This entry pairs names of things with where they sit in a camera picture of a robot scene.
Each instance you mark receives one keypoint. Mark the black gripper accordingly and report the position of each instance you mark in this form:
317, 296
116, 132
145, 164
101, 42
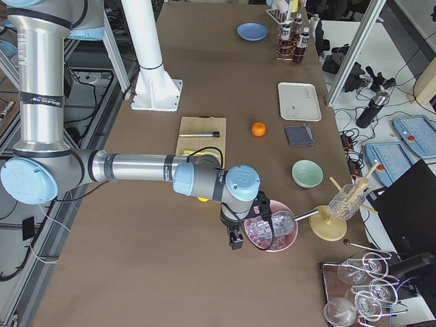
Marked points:
229, 224

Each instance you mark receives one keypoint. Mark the orange mandarin fruit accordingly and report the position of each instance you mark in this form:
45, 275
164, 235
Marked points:
258, 129

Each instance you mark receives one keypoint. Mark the blue round plate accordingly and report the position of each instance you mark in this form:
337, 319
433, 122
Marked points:
252, 31

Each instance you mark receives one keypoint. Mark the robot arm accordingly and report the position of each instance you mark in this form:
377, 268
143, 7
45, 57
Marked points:
44, 165

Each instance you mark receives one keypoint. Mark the pink bowl with ice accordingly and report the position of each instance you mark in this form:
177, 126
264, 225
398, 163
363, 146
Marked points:
259, 233

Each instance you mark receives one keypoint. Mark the metal ice scoop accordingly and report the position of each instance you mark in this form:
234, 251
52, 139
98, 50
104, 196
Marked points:
284, 223

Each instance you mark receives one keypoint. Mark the wooden cup stand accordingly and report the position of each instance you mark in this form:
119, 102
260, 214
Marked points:
330, 228

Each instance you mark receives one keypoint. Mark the green bowl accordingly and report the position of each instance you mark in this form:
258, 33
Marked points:
307, 174

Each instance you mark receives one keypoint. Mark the yellow plastic knife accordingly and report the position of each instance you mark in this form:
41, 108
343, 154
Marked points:
199, 153

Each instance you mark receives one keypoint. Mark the steel muddler black tip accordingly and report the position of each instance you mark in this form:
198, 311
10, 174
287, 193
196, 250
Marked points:
213, 134

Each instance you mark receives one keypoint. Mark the clear glass on stand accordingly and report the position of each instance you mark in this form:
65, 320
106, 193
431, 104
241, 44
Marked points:
346, 202

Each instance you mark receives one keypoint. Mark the bamboo cutting board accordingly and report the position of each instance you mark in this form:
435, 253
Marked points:
201, 125

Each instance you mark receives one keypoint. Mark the grey folded cloth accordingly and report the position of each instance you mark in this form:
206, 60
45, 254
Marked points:
299, 135

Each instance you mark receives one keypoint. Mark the wine glass rack tray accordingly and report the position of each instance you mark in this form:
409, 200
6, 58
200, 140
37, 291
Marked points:
360, 290

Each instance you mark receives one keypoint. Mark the cream rabbit tray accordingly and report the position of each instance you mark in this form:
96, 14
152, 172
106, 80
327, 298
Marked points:
298, 102

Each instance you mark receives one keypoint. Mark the black laptop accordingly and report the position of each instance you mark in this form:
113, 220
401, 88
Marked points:
407, 210

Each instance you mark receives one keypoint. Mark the blue teach pendant near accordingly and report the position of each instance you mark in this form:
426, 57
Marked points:
393, 160

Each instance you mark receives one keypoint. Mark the blue teach pendant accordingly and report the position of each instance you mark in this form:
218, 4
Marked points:
418, 133
393, 160

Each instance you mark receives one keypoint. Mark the black thermos bottle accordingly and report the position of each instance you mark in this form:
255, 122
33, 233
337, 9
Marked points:
377, 102

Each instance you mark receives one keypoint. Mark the tea bottle front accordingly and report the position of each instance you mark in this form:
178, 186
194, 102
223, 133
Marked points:
285, 39

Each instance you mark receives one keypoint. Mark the tea bottle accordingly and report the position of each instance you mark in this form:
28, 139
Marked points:
301, 45
297, 24
285, 39

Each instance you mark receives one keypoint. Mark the tea bottle back right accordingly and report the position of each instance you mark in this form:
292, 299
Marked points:
301, 45

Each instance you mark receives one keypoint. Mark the blue teach pendant far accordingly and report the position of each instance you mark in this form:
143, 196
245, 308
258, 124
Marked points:
418, 133

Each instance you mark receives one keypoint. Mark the tea bottle back left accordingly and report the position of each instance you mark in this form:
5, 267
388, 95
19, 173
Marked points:
297, 24

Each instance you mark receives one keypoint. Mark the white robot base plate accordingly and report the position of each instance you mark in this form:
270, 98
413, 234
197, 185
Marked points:
163, 100

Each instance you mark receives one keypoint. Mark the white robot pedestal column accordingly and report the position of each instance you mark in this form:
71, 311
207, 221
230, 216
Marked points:
143, 31

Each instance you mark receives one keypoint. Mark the copper wire bottle rack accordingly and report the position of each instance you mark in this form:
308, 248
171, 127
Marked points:
292, 50

